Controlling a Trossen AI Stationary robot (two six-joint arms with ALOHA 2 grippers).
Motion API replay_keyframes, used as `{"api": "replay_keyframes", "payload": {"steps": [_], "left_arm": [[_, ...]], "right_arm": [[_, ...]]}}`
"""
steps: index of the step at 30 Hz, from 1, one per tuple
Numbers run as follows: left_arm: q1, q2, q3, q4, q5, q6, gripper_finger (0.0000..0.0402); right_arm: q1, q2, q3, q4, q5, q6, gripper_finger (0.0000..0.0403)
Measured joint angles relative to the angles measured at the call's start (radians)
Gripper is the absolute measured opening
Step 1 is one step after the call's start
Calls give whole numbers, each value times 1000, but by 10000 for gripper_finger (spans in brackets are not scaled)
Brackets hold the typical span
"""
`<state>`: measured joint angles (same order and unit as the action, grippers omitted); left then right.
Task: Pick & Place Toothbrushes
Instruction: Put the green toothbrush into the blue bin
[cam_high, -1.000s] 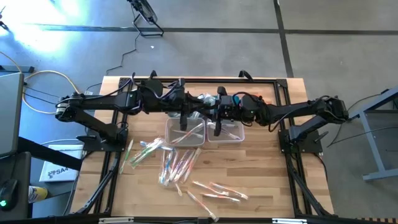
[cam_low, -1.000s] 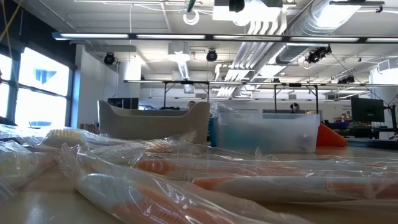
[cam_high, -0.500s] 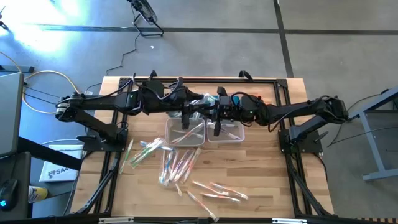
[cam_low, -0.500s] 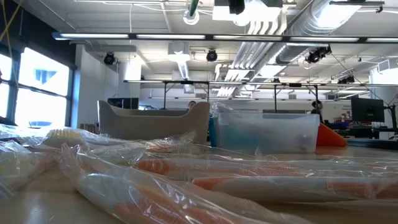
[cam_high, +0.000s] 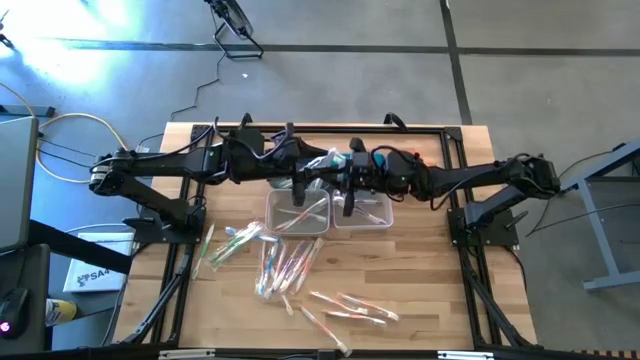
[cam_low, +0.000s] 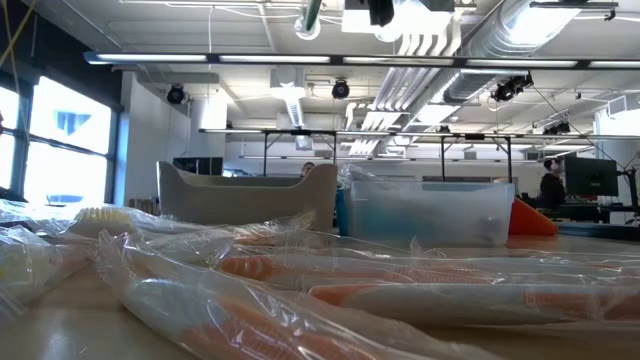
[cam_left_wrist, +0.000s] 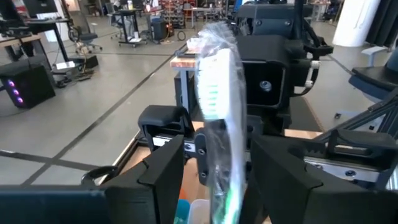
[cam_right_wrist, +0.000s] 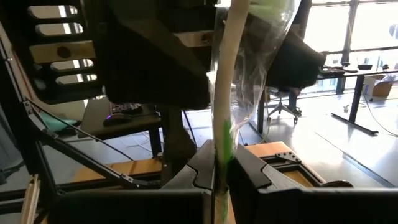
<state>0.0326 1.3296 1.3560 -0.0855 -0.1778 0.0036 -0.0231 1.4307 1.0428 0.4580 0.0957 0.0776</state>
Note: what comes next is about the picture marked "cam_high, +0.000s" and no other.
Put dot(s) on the white printed box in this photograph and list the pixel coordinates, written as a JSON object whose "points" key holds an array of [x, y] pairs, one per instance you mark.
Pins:
{"points": [[95, 272]]}

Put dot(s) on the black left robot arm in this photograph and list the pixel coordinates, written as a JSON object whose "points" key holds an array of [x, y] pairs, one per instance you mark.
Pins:
{"points": [[175, 162]]}

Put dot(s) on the grey floor bar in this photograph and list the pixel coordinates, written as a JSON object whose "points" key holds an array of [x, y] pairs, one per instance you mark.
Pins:
{"points": [[30, 110]]}

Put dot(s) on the grey translucent plastic bin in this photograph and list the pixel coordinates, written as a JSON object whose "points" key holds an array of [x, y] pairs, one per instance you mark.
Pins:
{"points": [[285, 200]]}

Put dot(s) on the grey steel table frame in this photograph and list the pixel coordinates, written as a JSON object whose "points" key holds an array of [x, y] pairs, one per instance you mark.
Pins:
{"points": [[612, 281]]}

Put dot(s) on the black diagonal bar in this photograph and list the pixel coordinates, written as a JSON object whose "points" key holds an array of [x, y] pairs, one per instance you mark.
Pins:
{"points": [[80, 247]]}

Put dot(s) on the white paper tag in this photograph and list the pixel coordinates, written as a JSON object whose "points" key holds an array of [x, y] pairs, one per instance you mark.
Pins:
{"points": [[142, 148]]}

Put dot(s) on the black table clamp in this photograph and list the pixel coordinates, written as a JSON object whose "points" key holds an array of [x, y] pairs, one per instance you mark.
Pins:
{"points": [[397, 121], [245, 120]]}

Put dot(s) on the dark slate plastic bin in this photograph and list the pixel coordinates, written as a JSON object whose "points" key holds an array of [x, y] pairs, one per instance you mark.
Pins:
{"points": [[280, 184]]}

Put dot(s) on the grey laptop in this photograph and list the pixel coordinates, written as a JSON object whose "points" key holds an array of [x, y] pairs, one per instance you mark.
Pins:
{"points": [[17, 185]]}

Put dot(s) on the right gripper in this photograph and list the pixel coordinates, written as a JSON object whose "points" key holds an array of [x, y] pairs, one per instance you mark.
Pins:
{"points": [[362, 172]]}

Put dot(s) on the clear plastic bin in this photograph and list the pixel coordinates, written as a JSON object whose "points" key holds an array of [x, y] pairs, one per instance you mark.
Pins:
{"points": [[380, 227]]}

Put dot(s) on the black computer mouse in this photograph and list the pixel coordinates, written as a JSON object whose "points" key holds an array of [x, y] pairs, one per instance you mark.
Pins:
{"points": [[12, 310]]}

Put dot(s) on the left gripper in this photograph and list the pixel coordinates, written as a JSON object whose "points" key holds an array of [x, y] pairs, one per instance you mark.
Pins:
{"points": [[292, 160]]}

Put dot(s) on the black floor fan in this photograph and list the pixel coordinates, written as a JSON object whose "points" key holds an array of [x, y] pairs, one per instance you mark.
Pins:
{"points": [[235, 17]]}

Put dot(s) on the white bracket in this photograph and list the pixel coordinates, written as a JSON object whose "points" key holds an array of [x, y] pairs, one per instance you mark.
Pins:
{"points": [[185, 355], [465, 355]]}

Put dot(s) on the black desk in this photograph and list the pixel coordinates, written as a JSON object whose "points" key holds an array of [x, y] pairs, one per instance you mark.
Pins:
{"points": [[35, 265]]}

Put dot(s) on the green toothbrush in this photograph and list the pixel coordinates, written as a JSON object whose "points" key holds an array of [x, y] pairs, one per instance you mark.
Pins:
{"points": [[225, 255], [242, 237], [334, 156], [204, 250]]}

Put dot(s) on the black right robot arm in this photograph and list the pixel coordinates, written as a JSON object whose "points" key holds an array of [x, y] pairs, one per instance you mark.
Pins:
{"points": [[475, 175]]}

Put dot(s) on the yellow can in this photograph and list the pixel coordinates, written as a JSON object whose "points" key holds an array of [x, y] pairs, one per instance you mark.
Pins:
{"points": [[62, 311]]}

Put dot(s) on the teal plastic bin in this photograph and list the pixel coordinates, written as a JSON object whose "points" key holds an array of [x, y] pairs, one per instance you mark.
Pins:
{"points": [[379, 159]]}

